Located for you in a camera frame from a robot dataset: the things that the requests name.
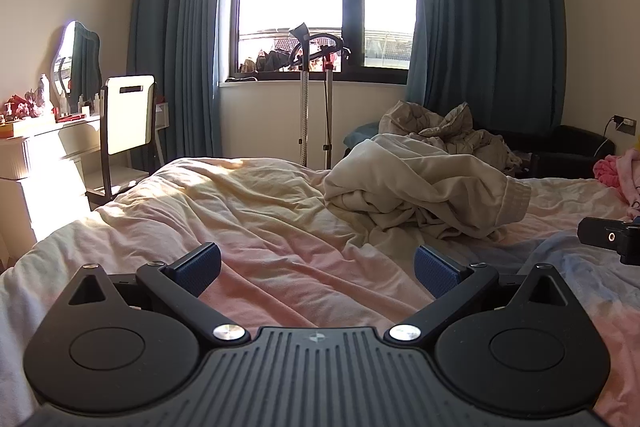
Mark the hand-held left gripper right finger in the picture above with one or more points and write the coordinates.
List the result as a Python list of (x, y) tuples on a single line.
[(436, 272)]

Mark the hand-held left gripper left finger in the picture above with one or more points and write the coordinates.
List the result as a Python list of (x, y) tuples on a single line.
[(197, 269)]

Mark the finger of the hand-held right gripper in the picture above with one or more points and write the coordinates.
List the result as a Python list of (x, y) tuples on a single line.
[(602, 232)]

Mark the cream fleece garment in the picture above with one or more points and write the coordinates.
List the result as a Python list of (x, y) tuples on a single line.
[(425, 187)]

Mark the pink fleece robe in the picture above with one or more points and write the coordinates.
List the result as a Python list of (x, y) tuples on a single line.
[(622, 177)]

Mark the black sofa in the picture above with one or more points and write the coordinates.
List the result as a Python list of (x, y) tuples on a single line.
[(575, 147)]

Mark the pastel bed cover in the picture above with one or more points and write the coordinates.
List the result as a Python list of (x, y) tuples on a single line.
[(280, 217)]

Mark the grey quilted jacket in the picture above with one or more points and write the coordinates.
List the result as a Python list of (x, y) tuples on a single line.
[(445, 127)]

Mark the teal cushion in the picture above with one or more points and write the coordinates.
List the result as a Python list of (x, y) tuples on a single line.
[(360, 134)]

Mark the small white box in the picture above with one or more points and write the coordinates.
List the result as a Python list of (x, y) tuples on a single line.
[(162, 114)]

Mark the white drawer cabinet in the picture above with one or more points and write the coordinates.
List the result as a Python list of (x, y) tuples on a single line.
[(20, 207)]

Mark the white dressing table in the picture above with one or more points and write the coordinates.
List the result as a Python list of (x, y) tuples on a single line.
[(65, 134)]

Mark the standing garment steamer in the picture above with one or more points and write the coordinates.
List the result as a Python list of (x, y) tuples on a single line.
[(304, 107)]

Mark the row of cosmetic bottles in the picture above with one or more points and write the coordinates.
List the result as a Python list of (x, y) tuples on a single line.
[(80, 107)]

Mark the white ribbed box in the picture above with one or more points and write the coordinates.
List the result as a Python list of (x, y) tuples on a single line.
[(15, 157)]

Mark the dark clutter pile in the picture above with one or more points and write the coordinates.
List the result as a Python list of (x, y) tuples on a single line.
[(272, 62)]

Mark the orange box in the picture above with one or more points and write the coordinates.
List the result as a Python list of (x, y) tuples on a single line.
[(11, 130)]

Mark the white bottle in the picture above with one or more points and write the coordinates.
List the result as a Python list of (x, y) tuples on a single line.
[(44, 89)]

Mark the wavy vanity mirror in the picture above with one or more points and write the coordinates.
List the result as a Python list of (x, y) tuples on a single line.
[(82, 62)]

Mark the blue curtain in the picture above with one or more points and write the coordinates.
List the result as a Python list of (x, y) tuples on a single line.
[(490, 7), (175, 32)]

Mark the wall outlet with plug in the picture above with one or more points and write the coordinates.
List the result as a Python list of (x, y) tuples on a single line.
[(624, 123)]

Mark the white chair with black frame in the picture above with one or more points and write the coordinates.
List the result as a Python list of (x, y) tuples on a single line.
[(127, 112)]

